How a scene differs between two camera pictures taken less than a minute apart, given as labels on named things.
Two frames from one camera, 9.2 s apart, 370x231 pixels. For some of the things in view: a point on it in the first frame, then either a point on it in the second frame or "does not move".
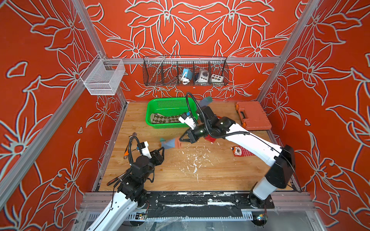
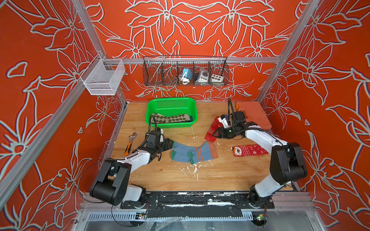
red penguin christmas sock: [239, 151] does not move
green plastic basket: [171, 106] does not move
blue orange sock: [205, 101] → [183, 153]
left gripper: [155, 157] → [166, 143]
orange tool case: [253, 116] does not move
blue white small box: [189, 74] does not move
